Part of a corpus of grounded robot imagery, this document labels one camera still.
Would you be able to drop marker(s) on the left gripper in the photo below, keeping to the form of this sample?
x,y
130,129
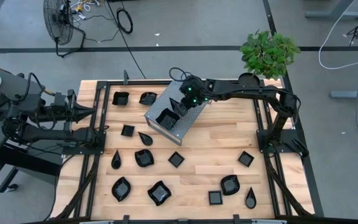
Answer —
x,y
70,112

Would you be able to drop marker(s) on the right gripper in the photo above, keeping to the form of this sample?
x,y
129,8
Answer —
x,y
193,91

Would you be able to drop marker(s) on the black teardrop plate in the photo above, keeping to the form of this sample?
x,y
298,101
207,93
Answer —
x,y
172,104
116,161
250,199
146,139

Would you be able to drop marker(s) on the black wavy square plate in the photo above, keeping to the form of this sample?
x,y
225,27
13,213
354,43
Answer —
x,y
167,119
120,98
159,193

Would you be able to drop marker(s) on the black leaf-shaped plate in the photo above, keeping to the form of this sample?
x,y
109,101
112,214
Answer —
x,y
121,188
148,98
230,184
144,158

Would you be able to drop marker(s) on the black small square plate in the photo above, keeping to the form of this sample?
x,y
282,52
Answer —
x,y
176,159
215,197
127,130
246,159

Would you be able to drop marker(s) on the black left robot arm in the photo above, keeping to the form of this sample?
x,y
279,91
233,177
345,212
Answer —
x,y
42,133

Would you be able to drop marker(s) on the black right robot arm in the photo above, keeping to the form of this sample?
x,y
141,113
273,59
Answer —
x,y
244,90

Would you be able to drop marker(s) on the grey perforated metal stand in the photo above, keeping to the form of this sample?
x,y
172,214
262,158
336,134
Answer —
x,y
166,99

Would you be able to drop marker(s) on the black floor fan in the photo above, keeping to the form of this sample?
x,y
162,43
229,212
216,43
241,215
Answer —
x,y
57,25

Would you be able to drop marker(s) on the green potted plant black pot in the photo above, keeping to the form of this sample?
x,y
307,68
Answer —
x,y
269,53

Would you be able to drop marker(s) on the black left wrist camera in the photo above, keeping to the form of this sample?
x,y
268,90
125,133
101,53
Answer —
x,y
60,99

